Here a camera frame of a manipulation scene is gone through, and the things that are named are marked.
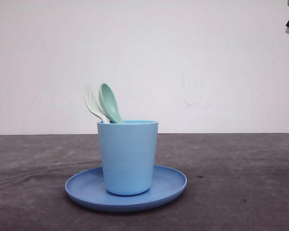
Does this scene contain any white plastic fork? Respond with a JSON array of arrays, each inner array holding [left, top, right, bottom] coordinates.
[[83, 83, 110, 124]]

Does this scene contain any mint green plastic spoon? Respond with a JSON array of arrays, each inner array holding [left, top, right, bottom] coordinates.
[[99, 83, 124, 124]]

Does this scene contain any light blue plastic cup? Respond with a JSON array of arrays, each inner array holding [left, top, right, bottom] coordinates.
[[97, 120, 158, 195]]

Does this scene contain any blue plastic plate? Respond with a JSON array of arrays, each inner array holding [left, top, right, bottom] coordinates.
[[65, 165, 187, 213]]

